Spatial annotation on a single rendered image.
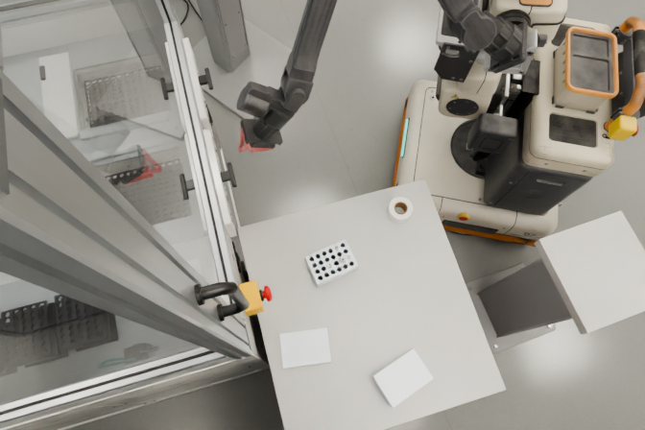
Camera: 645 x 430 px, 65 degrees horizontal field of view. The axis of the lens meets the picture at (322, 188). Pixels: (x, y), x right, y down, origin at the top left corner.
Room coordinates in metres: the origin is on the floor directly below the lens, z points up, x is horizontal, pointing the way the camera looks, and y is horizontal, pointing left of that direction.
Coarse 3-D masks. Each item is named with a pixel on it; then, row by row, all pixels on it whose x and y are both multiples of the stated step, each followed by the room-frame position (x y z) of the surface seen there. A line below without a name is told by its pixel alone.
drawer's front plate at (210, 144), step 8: (208, 136) 0.61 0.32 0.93; (208, 144) 0.59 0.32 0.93; (208, 152) 0.57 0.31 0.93; (216, 152) 0.60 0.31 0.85; (216, 160) 0.54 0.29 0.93; (216, 168) 0.52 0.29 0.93; (216, 176) 0.50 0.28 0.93; (216, 184) 0.47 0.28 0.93; (224, 192) 0.46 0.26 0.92; (224, 200) 0.43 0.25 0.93; (224, 208) 0.41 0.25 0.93; (224, 216) 0.39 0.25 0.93; (232, 224) 0.39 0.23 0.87; (232, 232) 0.37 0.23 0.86
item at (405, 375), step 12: (396, 360) 0.08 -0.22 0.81; (408, 360) 0.08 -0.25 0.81; (420, 360) 0.08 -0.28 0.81; (384, 372) 0.05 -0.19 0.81; (396, 372) 0.05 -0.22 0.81; (408, 372) 0.05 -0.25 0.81; (420, 372) 0.05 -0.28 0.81; (384, 384) 0.02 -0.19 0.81; (396, 384) 0.02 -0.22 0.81; (408, 384) 0.02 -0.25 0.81; (420, 384) 0.02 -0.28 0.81; (384, 396) -0.01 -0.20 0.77; (396, 396) -0.01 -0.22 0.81; (408, 396) -0.01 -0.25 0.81
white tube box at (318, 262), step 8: (344, 240) 0.39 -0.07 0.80; (328, 248) 0.36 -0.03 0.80; (344, 248) 0.36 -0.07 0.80; (312, 256) 0.33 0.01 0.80; (320, 256) 0.34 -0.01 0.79; (328, 256) 0.34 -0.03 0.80; (336, 256) 0.34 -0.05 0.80; (344, 256) 0.34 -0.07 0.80; (352, 256) 0.34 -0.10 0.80; (312, 264) 0.31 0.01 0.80; (320, 264) 0.32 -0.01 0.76; (336, 264) 0.32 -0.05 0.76; (344, 264) 0.32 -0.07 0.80; (352, 264) 0.33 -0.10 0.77; (312, 272) 0.29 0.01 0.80; (320, 272) 0.29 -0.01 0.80; (328, 272) 0.29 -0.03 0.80; (336, 272) 0.30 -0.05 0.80; (344, 272) 0.30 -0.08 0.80; (320, 280) 0.27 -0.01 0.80; (328, 280) 0.27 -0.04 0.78
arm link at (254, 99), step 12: (252, 84) 0.62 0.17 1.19; (240, 96) 0.61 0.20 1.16; (252, 96) 0.59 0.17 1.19; (264, 96) 0.60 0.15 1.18; (276, 96) 0.61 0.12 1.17; (288, 96) 0.60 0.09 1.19; (300, 96) 0.60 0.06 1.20; (240, 108) 0.57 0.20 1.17; (252, 108) 0.57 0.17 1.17; (264, 108) 0.58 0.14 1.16; (288, 108) 0.58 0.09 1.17
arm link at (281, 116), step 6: (276, 102) 0.60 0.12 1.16; (270, 108) 0.58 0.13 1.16; (276, 108) 0.58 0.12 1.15; (282, 108) 0.59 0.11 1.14; (270, 114) 0.58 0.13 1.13; (276, 114) 0.57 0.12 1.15; (282, 114) 0.58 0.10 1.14; (288, 114) 0.58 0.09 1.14; (294, 114) 0.59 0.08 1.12; (270, 120) 0.57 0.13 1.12; (276, 120) 0.57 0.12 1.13; (282, 120) 0.57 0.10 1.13; (288, 120) 0.57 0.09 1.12; (276, 126) 0.56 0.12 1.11; (282, 126) 0.57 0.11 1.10
